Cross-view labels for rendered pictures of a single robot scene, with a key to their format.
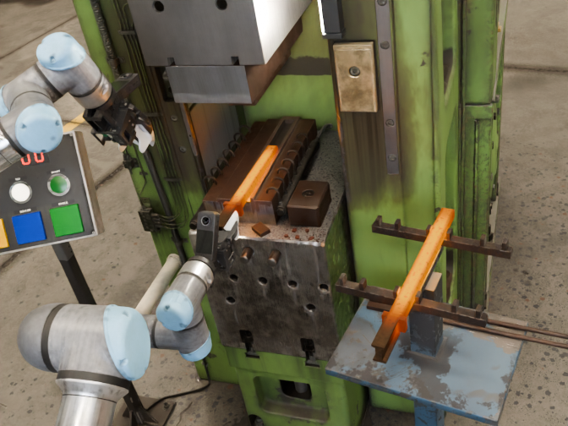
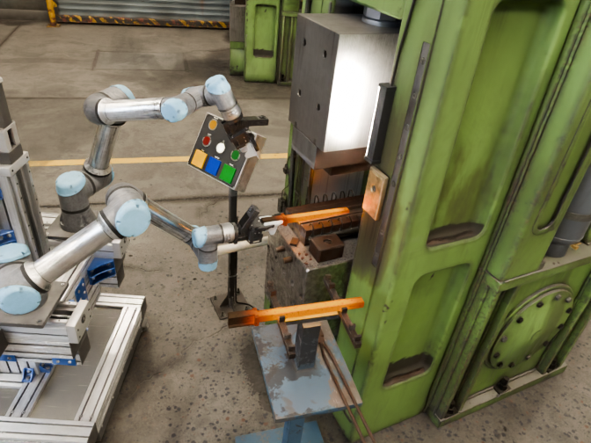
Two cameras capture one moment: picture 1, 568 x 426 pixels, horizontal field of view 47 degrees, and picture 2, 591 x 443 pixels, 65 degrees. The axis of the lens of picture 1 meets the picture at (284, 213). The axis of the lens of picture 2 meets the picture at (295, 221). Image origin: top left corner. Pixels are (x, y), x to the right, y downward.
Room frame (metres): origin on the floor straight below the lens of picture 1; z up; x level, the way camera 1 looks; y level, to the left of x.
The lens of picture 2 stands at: (0.11, -0.87, 2.08)
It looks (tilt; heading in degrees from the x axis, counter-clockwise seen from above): 34 degrees down; 37
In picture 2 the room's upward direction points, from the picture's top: 6 degrees clockwise
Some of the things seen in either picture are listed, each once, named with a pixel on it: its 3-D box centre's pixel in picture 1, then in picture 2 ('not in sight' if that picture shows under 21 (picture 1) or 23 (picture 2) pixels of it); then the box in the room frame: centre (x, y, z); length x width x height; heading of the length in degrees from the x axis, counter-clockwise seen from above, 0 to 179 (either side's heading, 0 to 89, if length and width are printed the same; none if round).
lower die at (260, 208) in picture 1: (264, 165); (337, 216); (1.61, 0.03, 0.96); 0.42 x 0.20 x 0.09; 156
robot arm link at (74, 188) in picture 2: not in sight; (73, 190); (0.87, 0.91, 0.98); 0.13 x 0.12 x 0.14; 20
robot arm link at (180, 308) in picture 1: (181, 303); (207, 236); (1.06, 0.25, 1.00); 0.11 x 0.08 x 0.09; 156
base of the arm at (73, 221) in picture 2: not in sight; (76, 213); (0.87, 0.90, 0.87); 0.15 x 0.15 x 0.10
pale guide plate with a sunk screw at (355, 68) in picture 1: (356, 78); (375, 193); (1.41, -0.22, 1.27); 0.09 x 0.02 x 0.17; 66
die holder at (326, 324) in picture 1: (296, 237); (337, 269); (1.60, -0.02, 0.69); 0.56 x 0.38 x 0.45; 156
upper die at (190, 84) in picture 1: (240, 46); (350, 141); (1.61, 0.03, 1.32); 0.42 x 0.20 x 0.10; 156
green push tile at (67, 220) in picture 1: (67, 220); (228, 173); (1.45, 0.56, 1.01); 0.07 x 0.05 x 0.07; 91
